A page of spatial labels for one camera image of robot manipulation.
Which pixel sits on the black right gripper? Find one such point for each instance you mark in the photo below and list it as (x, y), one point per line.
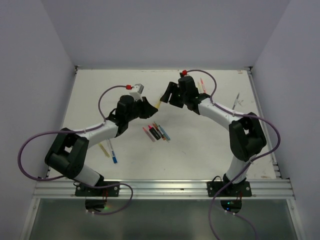
(171, 87)

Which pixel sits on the clear purple pen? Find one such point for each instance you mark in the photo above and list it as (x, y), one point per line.
(236, 101)

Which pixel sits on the aluminium front rail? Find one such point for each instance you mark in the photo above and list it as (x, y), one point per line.
(256, 189)

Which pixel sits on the pale yellow pen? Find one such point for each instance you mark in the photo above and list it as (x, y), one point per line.
(104, 150)

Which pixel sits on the black highlighter body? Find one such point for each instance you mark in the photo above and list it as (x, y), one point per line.
(154, 133)

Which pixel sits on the right aluminium side rail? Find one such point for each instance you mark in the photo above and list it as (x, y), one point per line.
(265, 126)

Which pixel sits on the left aluminium side rail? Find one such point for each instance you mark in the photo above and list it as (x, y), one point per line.
(59, 94)

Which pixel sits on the blue capped white pen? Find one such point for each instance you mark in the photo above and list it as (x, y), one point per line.
(114, 158)

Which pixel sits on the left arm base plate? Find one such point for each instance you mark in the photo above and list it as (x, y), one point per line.
(103, 189)

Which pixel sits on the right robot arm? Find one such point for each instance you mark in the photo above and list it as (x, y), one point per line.
(246, 136)

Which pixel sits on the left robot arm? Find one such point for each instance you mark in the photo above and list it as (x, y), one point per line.
(68, 152)

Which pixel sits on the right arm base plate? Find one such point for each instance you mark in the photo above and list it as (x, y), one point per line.
(228, 188)

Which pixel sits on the red orange-tipped pen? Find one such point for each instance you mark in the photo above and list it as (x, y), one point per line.
(158, 131)

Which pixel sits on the green clear pen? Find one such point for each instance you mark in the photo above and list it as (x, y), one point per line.
(159, 129)

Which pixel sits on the aluminium side rail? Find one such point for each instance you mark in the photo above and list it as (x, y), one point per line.
(59, 94)
(265, 126)

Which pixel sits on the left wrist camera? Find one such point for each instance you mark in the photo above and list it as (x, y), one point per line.
(136, 92)

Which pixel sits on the thin orange pen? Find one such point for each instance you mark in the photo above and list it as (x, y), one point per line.
(202, 85)

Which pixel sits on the yellow highlighter pen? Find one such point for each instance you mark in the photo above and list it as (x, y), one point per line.
(158, 104)

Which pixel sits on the pink clear pen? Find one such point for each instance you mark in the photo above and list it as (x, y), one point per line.
(148, 134)

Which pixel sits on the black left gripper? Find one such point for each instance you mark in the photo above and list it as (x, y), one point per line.
(148, 110)

